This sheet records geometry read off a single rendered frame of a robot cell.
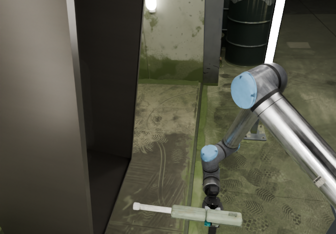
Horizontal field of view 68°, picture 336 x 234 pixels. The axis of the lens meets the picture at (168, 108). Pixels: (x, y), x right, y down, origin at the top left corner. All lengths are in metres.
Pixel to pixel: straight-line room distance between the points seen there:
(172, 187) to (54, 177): 1.24
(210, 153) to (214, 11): 1.68
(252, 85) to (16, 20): 0.66
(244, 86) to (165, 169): 1.28
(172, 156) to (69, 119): 1.57
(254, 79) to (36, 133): 0.65
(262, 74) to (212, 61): 1.99
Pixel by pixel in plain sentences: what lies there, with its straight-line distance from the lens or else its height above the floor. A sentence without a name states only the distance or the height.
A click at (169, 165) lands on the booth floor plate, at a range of 2.02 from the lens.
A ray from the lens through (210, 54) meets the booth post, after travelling 2.83.
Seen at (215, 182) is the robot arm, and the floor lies 0.50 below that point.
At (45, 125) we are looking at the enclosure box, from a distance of 0.62.
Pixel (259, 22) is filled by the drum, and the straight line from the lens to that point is 3.24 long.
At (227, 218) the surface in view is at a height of 0.55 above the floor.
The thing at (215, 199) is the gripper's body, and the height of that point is 0.50.
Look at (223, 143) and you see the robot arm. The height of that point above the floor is 0.62.
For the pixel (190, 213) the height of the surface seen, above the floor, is 0.56.
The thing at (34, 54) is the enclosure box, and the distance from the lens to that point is 0.52.
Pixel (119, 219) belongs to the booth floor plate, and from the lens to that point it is 1.81.
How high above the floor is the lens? 1.58
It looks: 36 degrees down
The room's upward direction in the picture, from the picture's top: 4 degrees counter-clockwise
